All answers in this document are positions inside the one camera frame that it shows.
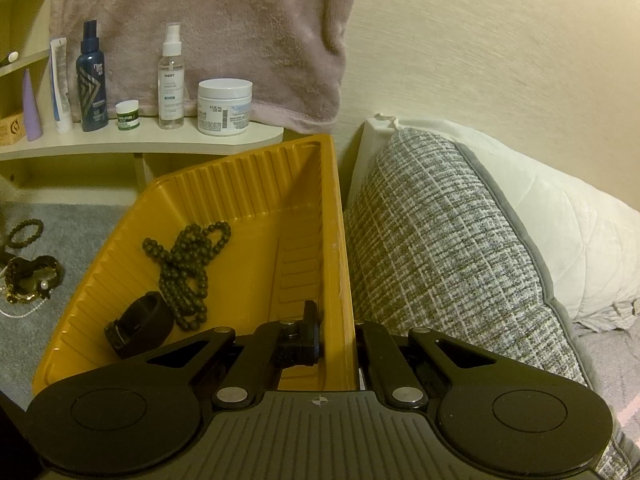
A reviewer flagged dark bead bracelet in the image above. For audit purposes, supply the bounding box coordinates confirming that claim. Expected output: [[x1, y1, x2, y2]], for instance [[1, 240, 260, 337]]
[[6, 218, 46, 250]]

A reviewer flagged white quilted pillow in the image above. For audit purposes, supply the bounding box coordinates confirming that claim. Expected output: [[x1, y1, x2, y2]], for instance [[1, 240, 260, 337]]
[[347, 115, 639, 333]]

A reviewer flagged small cardboard box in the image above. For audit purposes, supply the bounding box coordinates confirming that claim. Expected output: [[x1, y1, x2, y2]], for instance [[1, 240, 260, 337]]
[[0, 112, 26, 146]]

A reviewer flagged white blue tube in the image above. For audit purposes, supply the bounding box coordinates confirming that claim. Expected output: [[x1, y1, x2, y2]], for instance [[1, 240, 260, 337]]
[[50, 37, 74, 134]]

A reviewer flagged grey woven pillow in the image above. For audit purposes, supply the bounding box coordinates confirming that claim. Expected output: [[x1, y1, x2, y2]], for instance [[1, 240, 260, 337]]
[[345, 128, 639, 479]]

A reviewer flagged dark blue spray bottle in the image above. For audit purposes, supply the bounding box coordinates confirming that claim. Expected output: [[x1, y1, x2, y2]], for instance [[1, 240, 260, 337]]
[[76, 20, 108, 132]]

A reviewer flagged black wrist band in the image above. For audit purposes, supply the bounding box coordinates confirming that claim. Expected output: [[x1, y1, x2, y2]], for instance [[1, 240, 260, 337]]
[[104, 290, 175, 360]]

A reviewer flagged white cream jar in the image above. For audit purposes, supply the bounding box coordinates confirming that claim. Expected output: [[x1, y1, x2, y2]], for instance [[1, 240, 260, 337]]
[[198, 78, 253, 136]]

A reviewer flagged orange plastic tray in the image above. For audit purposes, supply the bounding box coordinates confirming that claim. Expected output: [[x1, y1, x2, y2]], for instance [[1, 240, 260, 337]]
[[32, 134, 357, 391]]

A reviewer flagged cream wooden shelf unit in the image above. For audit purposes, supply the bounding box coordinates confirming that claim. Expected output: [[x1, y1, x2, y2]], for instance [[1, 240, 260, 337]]
[[1, 0, 283, 205]]

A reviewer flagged grey fluffy mat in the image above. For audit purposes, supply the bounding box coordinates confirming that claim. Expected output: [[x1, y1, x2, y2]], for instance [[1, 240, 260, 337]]
[[1, 202, 126, 408]]

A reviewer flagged clear spray bottle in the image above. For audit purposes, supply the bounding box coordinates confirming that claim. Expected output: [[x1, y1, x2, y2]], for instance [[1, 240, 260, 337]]
[[157, 23, 184, 129]]

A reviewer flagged black white small tube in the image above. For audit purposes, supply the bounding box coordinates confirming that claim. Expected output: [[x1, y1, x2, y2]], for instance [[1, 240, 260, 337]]
[[0, 51, 20, 67]]

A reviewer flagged small green label jar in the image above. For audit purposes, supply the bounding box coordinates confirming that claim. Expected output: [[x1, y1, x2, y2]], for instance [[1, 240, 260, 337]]
[[115, 100, 140, 131]]

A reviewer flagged lavender tube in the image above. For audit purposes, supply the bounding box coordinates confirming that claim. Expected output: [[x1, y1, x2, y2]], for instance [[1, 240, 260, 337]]
[[22, 68, 42, 142]]

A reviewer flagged pink hanging towel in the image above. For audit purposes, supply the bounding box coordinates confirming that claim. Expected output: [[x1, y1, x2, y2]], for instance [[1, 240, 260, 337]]
[[50, 0, 355, 133]]

